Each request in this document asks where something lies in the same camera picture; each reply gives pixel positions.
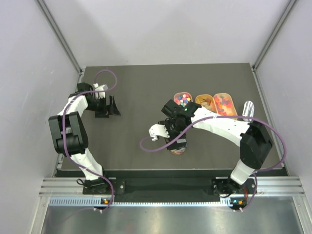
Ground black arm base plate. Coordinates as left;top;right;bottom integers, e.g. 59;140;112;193
82;177;258;195

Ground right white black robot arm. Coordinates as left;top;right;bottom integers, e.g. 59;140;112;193
149;100;273;194

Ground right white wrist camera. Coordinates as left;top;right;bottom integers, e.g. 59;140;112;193
148;124;170;141

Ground pink tray of block candies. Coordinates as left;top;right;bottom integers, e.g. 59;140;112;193
174;92;193;107

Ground clear round plastic jar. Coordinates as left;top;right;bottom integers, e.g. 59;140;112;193
169;143;188;155

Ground yellow tray of popsicle candies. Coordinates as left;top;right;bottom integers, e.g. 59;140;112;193
195;94;217;113

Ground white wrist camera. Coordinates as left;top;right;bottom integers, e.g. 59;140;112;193
93;83;108;99
148;124;170;141

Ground orange tray of star candies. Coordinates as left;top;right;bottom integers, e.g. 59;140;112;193
213;93;237;116

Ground silver metal scoop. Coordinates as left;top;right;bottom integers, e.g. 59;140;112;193
242;100;254;122

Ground slotted cable duct rail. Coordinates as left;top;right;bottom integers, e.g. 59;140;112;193
48;195;245;208

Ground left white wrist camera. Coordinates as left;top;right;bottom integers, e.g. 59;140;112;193
93;83;108;99

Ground purple cable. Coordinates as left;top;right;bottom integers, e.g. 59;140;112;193
139;115;287;212
61;69;117;212

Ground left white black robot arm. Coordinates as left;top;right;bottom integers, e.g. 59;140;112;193
48;82;120;194

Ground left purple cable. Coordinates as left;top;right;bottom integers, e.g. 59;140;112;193
61;69;117;212

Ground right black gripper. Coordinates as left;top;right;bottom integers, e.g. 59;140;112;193
159;119;188;151

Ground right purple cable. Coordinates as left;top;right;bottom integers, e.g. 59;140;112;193
139;115;287;212

